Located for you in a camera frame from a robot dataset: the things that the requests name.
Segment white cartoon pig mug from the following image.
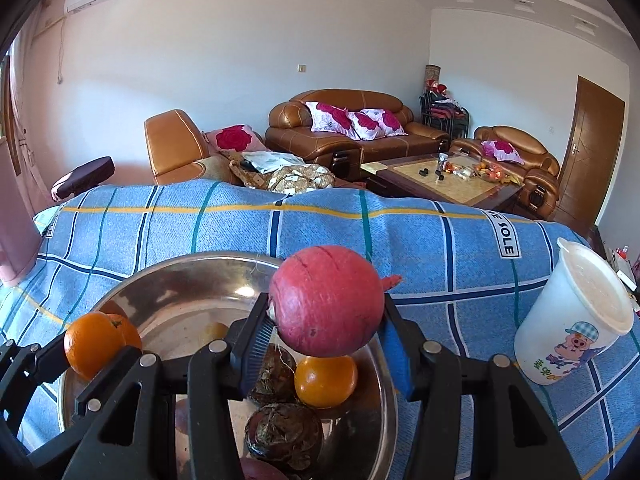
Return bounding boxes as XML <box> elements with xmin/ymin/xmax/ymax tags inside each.
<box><xmin>514</xmin><ymin>237</ymin><xmax>634</xmax><ymax>385</ymax></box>

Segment brown leather armchair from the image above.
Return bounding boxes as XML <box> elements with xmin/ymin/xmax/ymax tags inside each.
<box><xmin>144</xmin><ymin>110</ymin><xmax>242</xmax><ymax>185</ymax></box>
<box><xmin>450</xmin><ymin>126</ymin><xmax>560</xmax><ymax>219</ymax></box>

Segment large orange mandarin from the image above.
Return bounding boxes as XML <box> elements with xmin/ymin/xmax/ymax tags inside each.
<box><xmin>107</xmin><ymin>313</ymin><xmax>142</xmax><ymax>350</ymax></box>

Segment blue plaid tablecloth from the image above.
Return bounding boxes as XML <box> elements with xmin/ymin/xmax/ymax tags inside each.
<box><xmin>1</xmin><ymin>180</ymin><xmax>639</xmax><ymax>479</ymax></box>

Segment floral pillow on far armchair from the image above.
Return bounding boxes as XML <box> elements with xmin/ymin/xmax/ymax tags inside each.
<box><xmin>480</xmin><ymin>140</ymin><xmax>524</xmax><ymax>165</ymax></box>

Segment red floral pillow near armchair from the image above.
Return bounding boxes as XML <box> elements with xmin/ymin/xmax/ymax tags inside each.
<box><xmin>204</xmin><ymin>124</ymin><xmax>267</xmax><ymax>152</ymax></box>

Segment pink thermos jug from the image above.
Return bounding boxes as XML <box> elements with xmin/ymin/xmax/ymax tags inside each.
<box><xmin>0</xmin><ymin>138</ymin><xmax>42</xmax><ymax>286</ymax></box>

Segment smooth oval orange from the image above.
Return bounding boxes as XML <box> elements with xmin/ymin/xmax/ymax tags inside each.
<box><xmin>294</xmin><ymin>356</ymin><xmax>358</xmax><ymax>410</ymax></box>

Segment brown wooden door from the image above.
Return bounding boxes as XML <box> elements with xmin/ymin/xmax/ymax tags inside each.
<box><xmin>553</xmin><ymin>77</ymin><xmax>625</xmax><ymax>236</ymax></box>

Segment wooden coffee table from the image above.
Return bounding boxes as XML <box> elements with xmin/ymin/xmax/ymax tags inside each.
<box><xmin>360</xmin><ymin>155</ymin><xmax>522</xmax><ymax>211</ymax></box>

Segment dark brown mangosteen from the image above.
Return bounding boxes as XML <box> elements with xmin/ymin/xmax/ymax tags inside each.
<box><xmin>248</xmin><ymin>344</ymin><xmax>296</xmax><ymax>406</ymax></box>
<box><xmin>244</xmin><ymin>403</ymin><xmax>323</xmax><ymax>472</ymax></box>

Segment red pomegranate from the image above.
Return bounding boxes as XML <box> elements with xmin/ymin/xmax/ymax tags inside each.
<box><xmin>269</xmin><ymin>245</ymin><xmax>402</xmax><ymax>358</ymax></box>

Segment brown leather armchair near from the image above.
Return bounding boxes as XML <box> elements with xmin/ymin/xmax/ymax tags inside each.
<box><xmin>144</xmin><ymin>110</ymin><xmax>242</xmax><ymax>185</ymax></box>

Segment brown leather three-seat sofa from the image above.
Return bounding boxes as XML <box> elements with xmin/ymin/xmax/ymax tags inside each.
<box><xmin>265</xmin><ymin>89</ymin><xmax>450</xmax><ymax>181</ymax></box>

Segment white red floral pillow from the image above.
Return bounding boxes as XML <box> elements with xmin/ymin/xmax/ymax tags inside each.
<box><xmin>305</xmin><ymin>101</ymin><xmax>358</xmax><ymax>140</ymax></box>

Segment dark padded stool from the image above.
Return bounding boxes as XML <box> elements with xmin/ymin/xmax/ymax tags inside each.
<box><xmin>50</xmin><ymin>156</ymin><xmax>115</xmax><ymax>202</ymax></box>

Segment green kiwi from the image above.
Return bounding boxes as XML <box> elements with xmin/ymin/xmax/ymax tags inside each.
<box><xmin>202</xmin><ymin>322</ymin><xmax>229</xmax><ymax>344</ymax></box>

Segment small orange behind pomegranate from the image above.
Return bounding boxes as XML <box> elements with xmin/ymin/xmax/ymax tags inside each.
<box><xmin>64</xmin><ymin>311</ymin><xmax>126</xmax><ymax>382</ymax></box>

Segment brown leather armchair far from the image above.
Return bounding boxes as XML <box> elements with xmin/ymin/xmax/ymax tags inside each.
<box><xmin>450</xmin><ymin>126</ymin><xmax>560</xmax><ymax>219</ymax></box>

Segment steel round plate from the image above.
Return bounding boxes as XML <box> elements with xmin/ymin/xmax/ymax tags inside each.
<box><xmin>62</xmin><ymin>252</ymin><xmax>397</xmax><ymax>479</ymax></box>

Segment black stacked chairs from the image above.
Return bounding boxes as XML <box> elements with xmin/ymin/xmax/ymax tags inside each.
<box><xmin>419</xmin><ymin>91</ymin><xmax>471</xmax><ymax>139</ymax></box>

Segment window with metal frame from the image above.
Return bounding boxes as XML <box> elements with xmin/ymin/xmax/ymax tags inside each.
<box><xmin>1</xmin><ymin>55</ymin><xmax>22</xmax><ymax>176</ymax></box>

